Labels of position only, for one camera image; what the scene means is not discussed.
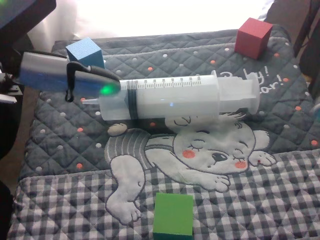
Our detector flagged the blue cube block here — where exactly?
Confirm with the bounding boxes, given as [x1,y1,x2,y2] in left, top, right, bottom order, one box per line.
[65,37,106,70]

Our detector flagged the grey quilt with bear print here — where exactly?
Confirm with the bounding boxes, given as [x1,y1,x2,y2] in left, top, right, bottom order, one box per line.
[7,23,320,240]

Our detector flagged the red cube block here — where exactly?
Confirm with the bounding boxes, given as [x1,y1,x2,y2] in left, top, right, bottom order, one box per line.
[234,17,273,61]

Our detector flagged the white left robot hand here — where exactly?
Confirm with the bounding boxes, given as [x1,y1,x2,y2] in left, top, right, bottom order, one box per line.
[19,51,121,102]

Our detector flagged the large translucent plastic syringe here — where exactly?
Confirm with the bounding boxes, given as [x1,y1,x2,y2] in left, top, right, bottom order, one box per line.
[81,69,261,123]

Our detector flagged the green cube block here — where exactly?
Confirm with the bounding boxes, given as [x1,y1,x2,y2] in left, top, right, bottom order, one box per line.
[152,192,195,240]

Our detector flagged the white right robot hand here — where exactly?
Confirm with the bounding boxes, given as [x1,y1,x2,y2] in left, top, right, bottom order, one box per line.
[310,101,320,118]

